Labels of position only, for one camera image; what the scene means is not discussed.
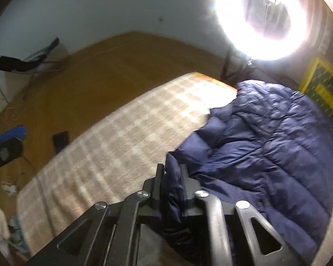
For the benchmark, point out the navy puffer jacket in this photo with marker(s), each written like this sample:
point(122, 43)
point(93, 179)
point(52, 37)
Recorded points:
point(266, 144)

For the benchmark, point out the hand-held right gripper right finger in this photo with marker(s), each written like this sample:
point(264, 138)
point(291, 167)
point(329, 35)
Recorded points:
point(193, 199)

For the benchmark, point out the black panel stand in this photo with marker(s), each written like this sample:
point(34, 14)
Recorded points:
point(8, 62)

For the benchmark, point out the black flat pad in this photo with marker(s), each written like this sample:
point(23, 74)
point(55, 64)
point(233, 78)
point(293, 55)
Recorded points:
point(61, 141)

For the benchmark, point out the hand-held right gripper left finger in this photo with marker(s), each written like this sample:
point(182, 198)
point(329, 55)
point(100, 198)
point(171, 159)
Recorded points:
point(158, 183)

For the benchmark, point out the yellow green patterned box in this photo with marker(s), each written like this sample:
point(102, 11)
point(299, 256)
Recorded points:
point(322, 88)

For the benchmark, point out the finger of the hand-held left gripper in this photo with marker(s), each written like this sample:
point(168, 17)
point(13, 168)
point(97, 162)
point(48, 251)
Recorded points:
point(14, 133)

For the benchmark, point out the black metal clothes rack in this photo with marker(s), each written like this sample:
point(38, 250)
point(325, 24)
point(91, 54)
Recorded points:
point(227, 66)

